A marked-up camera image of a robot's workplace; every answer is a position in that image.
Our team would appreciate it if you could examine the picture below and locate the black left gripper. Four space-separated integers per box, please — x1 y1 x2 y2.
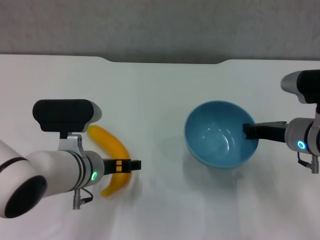
102 158 143 177

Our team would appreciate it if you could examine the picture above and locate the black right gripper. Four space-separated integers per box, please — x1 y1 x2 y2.
242 121 288 144

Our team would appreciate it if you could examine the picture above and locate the yellow banana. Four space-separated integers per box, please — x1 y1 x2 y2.
87 124 133 198

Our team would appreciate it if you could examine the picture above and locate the blue plastic bowl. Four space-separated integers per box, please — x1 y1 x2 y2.
184 100 261 168

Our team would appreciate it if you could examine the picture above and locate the silver right camera bracket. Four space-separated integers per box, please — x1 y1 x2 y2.
306 116 320 132

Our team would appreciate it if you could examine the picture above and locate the silver camera bracket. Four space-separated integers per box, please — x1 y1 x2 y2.
57 133 86 157
306 116 320 132

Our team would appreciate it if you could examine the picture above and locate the silver left camera bracket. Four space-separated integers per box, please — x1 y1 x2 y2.
57 133 86 157

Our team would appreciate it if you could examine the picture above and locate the left arm cable with plug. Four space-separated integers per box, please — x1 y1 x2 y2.
72 187 94 210

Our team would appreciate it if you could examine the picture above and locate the arm cable with plug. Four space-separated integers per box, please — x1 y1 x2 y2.
297 151 320 174
72 187 94 210

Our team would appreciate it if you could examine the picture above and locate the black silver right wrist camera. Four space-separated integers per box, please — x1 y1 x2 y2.
280 69 320 118

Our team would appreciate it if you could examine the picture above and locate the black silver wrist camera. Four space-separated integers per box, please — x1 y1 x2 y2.
32 99 103 138
280 69 320 118

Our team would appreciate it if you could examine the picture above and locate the right arm cable with plug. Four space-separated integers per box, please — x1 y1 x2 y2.
297 151 320 174

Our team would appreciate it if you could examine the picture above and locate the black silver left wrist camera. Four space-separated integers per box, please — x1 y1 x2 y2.
32 99 103 138

